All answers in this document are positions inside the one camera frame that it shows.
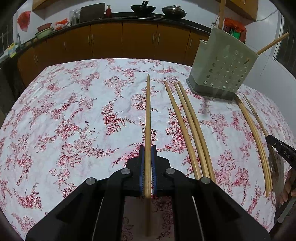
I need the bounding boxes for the person right hand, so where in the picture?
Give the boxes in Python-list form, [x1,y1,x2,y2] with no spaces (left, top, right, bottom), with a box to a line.
[280,168,296,204]

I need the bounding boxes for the floral red white tablecloth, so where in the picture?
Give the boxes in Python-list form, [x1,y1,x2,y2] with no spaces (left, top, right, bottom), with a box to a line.
[1,59,290,239]

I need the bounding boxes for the right barred window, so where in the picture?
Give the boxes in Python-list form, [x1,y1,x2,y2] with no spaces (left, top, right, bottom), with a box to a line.
[276,18,296,77]

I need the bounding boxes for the green perforated utensil holder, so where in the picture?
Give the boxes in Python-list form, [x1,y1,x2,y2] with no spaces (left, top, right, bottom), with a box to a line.
[186,28,258,100]

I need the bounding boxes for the green box on counter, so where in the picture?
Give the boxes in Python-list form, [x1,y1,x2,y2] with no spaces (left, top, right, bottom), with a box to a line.
[231,30,241,39]

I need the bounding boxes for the red bag on counter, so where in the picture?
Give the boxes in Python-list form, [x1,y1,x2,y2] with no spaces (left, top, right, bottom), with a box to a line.
[223,18,247,33]

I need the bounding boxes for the lower wooden cabinets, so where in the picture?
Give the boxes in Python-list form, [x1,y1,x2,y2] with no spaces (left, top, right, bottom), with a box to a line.
[17,21,210,86]

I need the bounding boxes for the black wok with lid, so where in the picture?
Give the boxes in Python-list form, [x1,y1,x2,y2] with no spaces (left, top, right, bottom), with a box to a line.
[162,5,187,19]

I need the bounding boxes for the sink faucet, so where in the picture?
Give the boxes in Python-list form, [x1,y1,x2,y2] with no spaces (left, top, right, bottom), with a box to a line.
[16,33,22,48]

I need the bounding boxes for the yellow detergent bottle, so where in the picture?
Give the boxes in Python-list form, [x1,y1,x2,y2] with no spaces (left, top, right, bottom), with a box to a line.
[8,43,16,58]

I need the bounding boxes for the green basin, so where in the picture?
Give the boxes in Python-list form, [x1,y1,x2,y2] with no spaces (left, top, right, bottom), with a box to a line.
[35,28,53,40]

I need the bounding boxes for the orange bag on counter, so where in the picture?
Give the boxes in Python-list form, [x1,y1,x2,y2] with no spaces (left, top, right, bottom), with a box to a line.
[54,18,69,31]

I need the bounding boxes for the dark cutting board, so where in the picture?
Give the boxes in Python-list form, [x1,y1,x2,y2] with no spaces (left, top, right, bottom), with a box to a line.
[80,3,105,23]

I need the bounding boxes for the red sauce bottle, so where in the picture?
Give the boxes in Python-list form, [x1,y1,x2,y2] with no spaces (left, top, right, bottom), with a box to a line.
[105,5,112,18]

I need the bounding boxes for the black wok left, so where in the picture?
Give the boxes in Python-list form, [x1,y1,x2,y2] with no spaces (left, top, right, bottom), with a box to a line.
[130,1,156,14]

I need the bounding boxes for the red plastic bag on wall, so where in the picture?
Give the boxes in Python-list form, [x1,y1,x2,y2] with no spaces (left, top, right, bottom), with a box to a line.
[17,11,31,32]

